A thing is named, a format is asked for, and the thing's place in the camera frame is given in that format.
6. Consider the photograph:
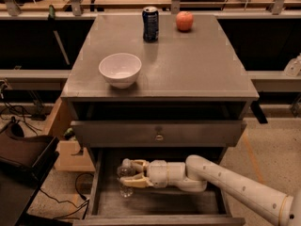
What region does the black floor cable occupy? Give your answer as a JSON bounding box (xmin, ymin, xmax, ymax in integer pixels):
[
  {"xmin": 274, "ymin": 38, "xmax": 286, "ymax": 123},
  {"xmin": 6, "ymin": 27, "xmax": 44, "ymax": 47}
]
[{"xmin": 39, "ymin": 172, "xmax": 94, "ymax": 220}]

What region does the open middle grey drawer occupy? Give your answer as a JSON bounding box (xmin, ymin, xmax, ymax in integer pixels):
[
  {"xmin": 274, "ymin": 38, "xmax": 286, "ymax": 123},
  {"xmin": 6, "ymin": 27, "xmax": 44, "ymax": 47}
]
[{"xmin": 73, "ymin": 147, "xmax": 246, "ymax": 226}]

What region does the brass drawer knob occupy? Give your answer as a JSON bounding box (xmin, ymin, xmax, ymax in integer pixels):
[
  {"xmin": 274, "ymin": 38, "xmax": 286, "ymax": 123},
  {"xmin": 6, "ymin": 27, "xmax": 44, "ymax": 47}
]
[{"xmin": 155, "ymin": 134, "xmax": 164, "ymax": 141}]

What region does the top grey drawer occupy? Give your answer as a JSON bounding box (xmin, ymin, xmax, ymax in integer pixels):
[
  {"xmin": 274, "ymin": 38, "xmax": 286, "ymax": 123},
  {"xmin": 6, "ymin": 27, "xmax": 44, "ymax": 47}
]
[{"xmin": 71, "ymin": 121, "xmax": 246, "ymax": 148}]

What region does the red apple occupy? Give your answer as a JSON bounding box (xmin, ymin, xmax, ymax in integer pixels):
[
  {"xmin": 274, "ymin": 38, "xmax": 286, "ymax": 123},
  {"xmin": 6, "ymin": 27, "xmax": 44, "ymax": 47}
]
[{"xmin": 176, "ymin": 11, "xmax": 194, "ymax": 32}]

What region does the clear plastic water bottle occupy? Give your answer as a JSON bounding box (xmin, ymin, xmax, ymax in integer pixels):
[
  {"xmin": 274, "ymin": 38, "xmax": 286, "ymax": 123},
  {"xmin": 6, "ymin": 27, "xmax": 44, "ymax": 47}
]
[{"xmin": 117, "ymin": 158, "xmax": 135, "ymax": 198}]

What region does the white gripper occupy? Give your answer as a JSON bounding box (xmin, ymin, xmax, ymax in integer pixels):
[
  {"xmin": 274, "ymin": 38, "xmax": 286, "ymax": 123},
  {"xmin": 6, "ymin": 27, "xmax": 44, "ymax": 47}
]
[{"xmin": 119, "ymin": 159, "xmax": 167, "ymax": 188}]

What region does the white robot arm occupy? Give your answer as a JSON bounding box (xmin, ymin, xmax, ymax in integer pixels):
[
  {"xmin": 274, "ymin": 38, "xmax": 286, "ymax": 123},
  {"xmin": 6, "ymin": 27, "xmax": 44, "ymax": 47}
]
[{"xmin": 119, "ymin": 155, "xmax": 301, "ymax": 226}]

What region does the white ceramic bowl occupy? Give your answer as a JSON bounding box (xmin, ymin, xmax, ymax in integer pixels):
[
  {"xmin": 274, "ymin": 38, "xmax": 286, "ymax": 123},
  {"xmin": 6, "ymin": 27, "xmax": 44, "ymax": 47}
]
[{"xmin": 99, "ymin": 53, "xmax": 142, "ymax": 89}]

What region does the grey wooden drawer cabinet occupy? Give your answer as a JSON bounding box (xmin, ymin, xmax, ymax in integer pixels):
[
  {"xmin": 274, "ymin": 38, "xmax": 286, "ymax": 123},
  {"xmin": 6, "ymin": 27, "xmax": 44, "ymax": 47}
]
[{"xmin": 60, "ymin": 13, "xmax": 260, "ymax": 226}]

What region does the light wooden box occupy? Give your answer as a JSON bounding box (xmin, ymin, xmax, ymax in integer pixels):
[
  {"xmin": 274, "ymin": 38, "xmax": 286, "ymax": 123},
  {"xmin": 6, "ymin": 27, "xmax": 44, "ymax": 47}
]
[{"xmin": 55, "ymin": 140, "xmax": 95, "ymax": 172}]

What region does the blue soda can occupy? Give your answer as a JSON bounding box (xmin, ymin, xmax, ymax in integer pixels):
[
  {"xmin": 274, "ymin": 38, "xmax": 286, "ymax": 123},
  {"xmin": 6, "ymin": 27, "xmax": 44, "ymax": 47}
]
[{"xmin": 142, "ymin": 6, "xmax": 159, "ymax": 42}]

